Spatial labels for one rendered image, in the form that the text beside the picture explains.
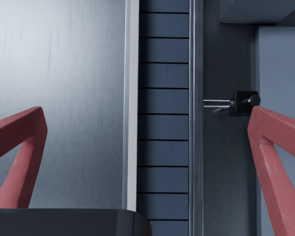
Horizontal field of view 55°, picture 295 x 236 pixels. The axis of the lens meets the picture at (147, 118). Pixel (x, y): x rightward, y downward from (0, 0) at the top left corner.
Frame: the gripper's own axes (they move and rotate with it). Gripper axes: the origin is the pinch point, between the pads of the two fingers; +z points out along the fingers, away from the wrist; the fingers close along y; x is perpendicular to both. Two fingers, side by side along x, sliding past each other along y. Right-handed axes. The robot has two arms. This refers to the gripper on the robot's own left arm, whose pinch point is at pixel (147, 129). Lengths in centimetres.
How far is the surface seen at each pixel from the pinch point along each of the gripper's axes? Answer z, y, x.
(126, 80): 27.8, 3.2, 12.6
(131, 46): 27.6, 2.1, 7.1
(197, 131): 16.6, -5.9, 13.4
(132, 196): 14.7, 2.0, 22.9
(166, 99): 25.9, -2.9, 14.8
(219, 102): 18.9, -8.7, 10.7
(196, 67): 21.4, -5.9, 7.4
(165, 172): 19.2, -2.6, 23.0
